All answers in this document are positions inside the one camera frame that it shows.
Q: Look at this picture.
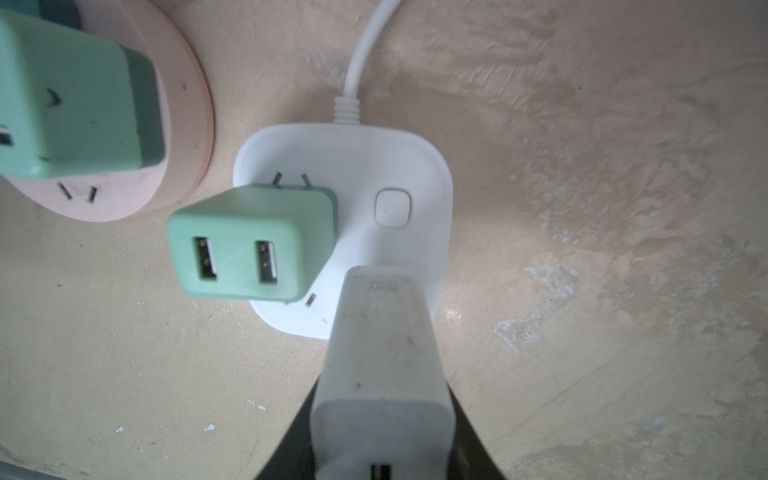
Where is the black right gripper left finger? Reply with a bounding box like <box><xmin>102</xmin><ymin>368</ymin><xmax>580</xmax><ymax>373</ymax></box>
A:
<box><xmin>255</xmin><ymin>382</ymin><xmax>318</xmax><ymax>480</ymax></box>

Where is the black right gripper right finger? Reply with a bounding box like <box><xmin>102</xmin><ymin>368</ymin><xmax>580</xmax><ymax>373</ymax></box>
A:
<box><xmin>447</xmin><ymin>388</ymin><xmax>506</xmax><ymax>480</ymax></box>

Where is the white usb charger plug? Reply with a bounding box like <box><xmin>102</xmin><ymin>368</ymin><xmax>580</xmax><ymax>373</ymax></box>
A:
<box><xmin>310</xmin><ymin>266</ymin><xmax>456</xmax><ymax>479</ymax></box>

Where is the green usb charger plug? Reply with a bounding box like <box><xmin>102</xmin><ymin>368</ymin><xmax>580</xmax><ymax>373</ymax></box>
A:
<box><xmin>1</xmin><ymin>9</ymin><xmax>165</xmax><ymax>180</ymax></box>

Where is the teal usb charger plug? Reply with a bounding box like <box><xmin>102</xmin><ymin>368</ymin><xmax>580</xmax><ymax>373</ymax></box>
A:
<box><xmin>1</xmin><ymin>0</ymin><xmax>82</xmax><ymax>30</ymax></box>

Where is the white square power strip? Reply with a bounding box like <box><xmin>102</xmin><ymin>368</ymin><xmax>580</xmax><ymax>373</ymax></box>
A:
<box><xmin>233</xmin><ymin>123</ymin><xmax>453</xmax><ymax>340</ymax></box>

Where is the pink round power strip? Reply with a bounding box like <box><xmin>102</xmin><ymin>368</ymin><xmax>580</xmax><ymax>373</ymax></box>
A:
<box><xmin>9</xmin><ymin>1</ymin><xmax>215</xmax><ymax>222</ymax></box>

